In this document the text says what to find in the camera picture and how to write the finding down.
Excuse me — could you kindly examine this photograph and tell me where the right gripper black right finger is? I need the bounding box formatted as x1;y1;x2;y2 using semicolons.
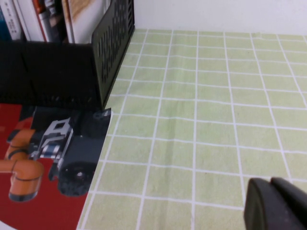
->
272;176;307;230

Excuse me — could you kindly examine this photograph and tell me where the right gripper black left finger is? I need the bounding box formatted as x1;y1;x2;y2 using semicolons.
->
243;177;277;230

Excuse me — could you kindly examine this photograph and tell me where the red book with black spine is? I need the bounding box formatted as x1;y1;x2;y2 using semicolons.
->
0;103;113;230

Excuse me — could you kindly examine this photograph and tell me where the black plastic book holder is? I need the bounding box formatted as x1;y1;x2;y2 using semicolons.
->
0;0;136;111

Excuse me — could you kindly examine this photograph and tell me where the white book with red edge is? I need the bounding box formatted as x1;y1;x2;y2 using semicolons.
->
21;0;47;43

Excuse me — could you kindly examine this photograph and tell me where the thin white spine book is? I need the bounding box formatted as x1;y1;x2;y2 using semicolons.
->
12;0;33;42

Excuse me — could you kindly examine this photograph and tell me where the green checked tablecloth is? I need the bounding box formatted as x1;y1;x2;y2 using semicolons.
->
76;28;307;230

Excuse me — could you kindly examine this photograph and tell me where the large curved white magazine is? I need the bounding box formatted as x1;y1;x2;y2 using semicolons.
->
61;0;113;45

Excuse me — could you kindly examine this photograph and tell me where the magazine with dark photo spine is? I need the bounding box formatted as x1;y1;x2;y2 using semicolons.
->
38;0;70;44

